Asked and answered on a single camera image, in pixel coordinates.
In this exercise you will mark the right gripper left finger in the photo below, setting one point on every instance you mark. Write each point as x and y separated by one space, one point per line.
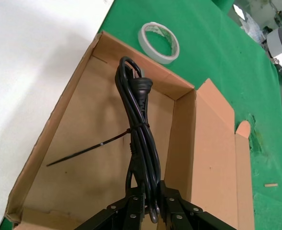
126 215

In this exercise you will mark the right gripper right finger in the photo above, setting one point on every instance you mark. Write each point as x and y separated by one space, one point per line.
179 213

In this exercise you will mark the empty-type cardboard box with lid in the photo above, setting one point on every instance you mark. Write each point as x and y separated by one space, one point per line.
203 143

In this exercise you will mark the small wooden stick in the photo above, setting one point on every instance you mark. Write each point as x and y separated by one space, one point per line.
271 185

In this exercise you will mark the white tape roll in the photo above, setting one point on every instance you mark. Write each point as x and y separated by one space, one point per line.
145 48

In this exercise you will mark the green table mat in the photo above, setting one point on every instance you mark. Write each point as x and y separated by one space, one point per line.
215 48

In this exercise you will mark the crumpled clear plastic sheet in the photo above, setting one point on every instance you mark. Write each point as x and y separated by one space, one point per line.
247 19

